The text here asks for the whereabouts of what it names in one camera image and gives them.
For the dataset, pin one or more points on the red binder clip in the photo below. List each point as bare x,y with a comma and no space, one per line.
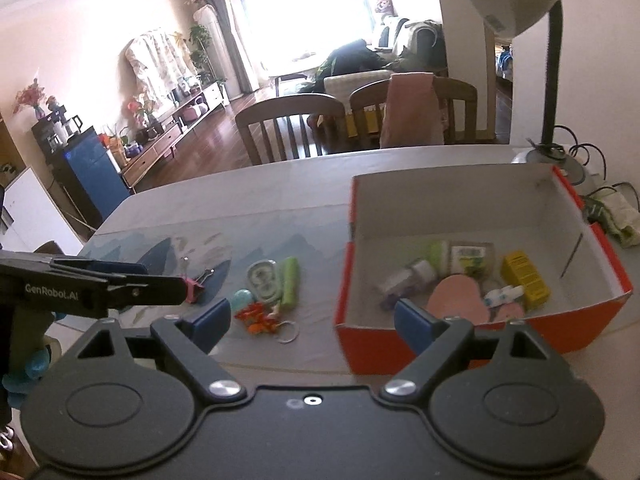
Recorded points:
192,290

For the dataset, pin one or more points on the pale green tube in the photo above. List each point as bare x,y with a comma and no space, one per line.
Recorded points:
439,257

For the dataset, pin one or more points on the red cardboard box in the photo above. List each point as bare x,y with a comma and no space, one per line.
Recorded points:
575,325

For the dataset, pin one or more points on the green-labelled plastic bottle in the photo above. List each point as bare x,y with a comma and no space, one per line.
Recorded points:
470,255

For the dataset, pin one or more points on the teal pencil sharpener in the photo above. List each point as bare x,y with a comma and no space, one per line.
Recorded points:
241,300

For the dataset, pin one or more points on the small yellow box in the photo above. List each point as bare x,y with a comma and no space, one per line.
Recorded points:
525,280

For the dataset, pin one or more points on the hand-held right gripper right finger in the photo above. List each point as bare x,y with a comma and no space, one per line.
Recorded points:
412,322

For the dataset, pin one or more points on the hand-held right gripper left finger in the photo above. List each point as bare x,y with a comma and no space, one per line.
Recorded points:
215,317

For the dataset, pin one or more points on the floral fabric-covered rack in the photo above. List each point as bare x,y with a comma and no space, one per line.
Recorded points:
155,60

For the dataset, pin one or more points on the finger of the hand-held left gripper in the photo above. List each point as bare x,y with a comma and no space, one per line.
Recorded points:
150,290
115,269

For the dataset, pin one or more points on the bright green plastic bar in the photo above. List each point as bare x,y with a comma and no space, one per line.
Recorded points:
290,282

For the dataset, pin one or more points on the wooden TV cabinet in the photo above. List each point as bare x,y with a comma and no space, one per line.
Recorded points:
150,152

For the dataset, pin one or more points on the white green-edged cloth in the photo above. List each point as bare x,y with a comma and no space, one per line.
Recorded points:
620,215

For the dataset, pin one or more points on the white cabinet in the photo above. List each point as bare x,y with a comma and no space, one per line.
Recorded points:
35,215

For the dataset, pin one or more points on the red potted flowers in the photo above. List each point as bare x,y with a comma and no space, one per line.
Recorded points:
135,107

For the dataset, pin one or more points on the green potted plant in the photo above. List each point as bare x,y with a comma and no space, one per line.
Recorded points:
200,35

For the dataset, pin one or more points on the sofa with blankets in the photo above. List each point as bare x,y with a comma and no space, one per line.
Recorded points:
350,82

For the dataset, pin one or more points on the white coffee table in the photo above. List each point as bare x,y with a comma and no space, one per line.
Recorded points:
295,70

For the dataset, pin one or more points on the white standing air conditioner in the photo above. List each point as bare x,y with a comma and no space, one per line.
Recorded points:
215,45

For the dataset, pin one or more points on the pink heart-shaped dish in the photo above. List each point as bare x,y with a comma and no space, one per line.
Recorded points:
452,295

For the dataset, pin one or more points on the black coffee machine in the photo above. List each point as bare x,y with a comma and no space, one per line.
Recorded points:
50,132

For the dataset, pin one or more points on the wooden dining chair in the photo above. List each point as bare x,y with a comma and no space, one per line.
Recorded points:
460,95
290,105

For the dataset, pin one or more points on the pink towel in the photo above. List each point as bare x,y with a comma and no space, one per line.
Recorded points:
407,110

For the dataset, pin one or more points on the oval white green case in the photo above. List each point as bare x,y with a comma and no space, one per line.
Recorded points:
262,280

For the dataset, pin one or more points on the printed blue table mat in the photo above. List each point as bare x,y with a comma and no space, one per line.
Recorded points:
320,280

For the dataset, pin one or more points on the pink flowers in vase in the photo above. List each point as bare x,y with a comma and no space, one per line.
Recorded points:
30,95

